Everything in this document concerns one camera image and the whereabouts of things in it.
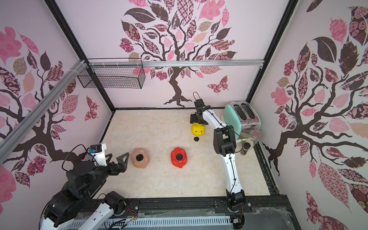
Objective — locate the aluminium rail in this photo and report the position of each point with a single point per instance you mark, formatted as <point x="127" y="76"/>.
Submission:
<point x="15" y="137"/>
<point x="193" y="63"/>

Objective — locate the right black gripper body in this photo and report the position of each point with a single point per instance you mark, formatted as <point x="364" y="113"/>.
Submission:
<point x="198" y="117"/>

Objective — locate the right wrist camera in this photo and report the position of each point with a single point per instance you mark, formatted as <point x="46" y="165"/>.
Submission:
<point x="199" y="104"/>

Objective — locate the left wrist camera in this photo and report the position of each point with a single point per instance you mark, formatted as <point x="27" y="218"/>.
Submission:
<point x="97" y="152"/>

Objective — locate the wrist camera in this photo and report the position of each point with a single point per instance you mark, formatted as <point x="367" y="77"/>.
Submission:
<point x="199" y="104"/>
<point x="97" y="152"/>

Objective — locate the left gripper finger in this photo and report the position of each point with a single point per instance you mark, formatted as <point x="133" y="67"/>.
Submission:
<point x="108" y="158"/>
<point x="122" y="162"/>

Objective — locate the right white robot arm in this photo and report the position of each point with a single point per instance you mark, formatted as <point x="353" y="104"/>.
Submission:
<point x="224" y="143"/>

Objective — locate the mint green toaster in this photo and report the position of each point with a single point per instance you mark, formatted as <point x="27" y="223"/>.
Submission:
<point x="242" y="117"/>

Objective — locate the red piggy bank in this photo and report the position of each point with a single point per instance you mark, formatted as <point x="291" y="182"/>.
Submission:
<point x="175" y="163"/>

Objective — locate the black wire basket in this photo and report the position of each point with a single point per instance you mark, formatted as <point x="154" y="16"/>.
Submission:
<point x="113" y="73"/>

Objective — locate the glass spice jar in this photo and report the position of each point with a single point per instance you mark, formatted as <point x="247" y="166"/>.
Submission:
<point x="249" y="142"/>

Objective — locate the peach piggy bank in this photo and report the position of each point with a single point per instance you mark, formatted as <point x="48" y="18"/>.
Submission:
<point x="143" y="164"/>

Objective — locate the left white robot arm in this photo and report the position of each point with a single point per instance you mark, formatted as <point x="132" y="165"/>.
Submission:
<point x="84" y="182"/>

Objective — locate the yellow piggy bank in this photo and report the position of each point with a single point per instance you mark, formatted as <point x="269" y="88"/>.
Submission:
<point x="198" y="129"/>

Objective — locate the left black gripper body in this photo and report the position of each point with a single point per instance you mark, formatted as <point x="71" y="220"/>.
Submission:
<point x="112" y="168"/>

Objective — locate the white slotted cable duct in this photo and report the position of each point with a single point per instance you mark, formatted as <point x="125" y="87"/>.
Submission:
<point x="161" y="223"/>

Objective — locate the black base frame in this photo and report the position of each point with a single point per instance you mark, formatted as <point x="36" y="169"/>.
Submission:
<point x="257" y="213"/>

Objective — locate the aluminium rail back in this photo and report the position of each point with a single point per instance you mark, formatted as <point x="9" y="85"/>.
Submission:
<point x="193" y="63"/>

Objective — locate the aluminium rail left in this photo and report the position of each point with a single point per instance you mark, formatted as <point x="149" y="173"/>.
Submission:
<point x="15" y="137"/>

